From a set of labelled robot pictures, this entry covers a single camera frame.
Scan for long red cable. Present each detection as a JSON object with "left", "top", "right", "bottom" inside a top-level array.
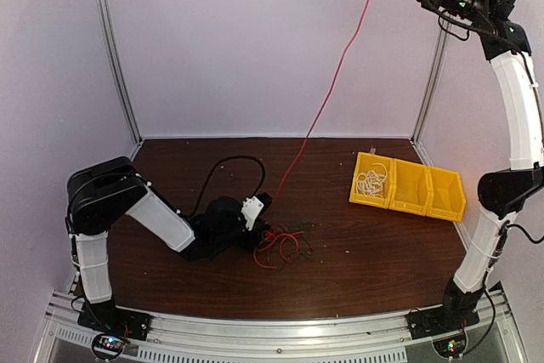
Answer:
[{"left": 271, "top": 0, "right": 388, "bottom": 207}]

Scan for white cable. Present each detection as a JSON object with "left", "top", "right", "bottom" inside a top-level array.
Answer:
[{"left": 355, "top": 162, "right": 391, "bottom": 199}]

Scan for yellow bin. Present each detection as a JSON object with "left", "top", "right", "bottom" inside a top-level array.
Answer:
[
  {"left": 427, "top": 167, "right": 466, "bottom": 223},
  {"left": 349, "top": 152, "right": 394, "bottom": 209},
  {"left": 389, "top": 159, "right": 433, "bottom": 216}
]

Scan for black left camera cable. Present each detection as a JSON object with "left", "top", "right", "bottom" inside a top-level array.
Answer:
[{"left": 193, "top": 156, "right": 268, "bottom": 215}]

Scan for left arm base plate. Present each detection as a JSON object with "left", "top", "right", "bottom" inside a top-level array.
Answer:
[{"left": 77, "top": 300, "right": 151, "bottom": 341}]

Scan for controller board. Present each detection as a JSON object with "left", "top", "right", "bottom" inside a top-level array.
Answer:
[
  {"left": 433, "top": 335, "right": 468, "bottom": 359},
  {"left": 91, "top": 333, "right": 128, "bottom": 360}
]

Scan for yellow bin middle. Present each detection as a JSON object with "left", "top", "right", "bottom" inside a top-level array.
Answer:
[{"left": 389, "top": 159, "right": 433, "bottom": 216}]

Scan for aluminium frame post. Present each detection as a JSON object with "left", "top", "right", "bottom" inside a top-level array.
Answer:
[
  {"left": 411, "top": 29, "right": 448, "bottom": 145},
  {"left": 96, "top": 0, "right": 143, "bottom": 145}
]

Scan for aluminium frame post right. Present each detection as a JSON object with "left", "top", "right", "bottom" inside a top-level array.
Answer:
[{"left": 411, "top": 29, "right": 448, "bottom": 145}]

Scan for yellow bin right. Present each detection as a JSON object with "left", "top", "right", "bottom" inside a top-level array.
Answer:
[{"left": 427, "top": 167, "right": 466, "bottom": 223}]

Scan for green cable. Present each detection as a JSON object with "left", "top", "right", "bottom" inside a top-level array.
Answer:
[{"left": 263, "top": 220, "right": 315, "bottom": 269}]

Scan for right controller board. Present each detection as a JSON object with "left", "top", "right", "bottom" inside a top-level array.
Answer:
[{"left": 433, "top": 335, "right": 468, "bottom": 359}]

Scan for left controller board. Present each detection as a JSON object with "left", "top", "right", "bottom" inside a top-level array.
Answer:
[{"left": 91, "top": 333, "right": 128, "bottom": 360}]

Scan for aluminium front rail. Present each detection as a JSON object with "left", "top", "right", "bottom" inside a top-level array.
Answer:
[{"left": 30, "top": 289, "right": 529, "bottom": 362}]

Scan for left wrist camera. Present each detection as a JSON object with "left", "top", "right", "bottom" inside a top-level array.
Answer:
[{"left": 241, "top": 192, "right": 273, "bottom": 231}]

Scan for aluminium frame post left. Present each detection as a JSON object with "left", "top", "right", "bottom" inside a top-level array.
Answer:
[{"left": 96, "top": 0, "right": 143, "bottom": 145}]

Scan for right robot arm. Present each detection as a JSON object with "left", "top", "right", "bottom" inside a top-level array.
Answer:
[{"left": 416, "top": 0, "right": 543, "bottom": 331}]

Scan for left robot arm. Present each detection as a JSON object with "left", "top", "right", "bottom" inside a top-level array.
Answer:
[{"left": 65, "top": 156, "right": 273, "bottom": 332}]

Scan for yellow bin left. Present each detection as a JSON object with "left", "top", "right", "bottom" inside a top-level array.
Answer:
[{"left": 349, "top": 152, "right": 394, "bottom": 209}]

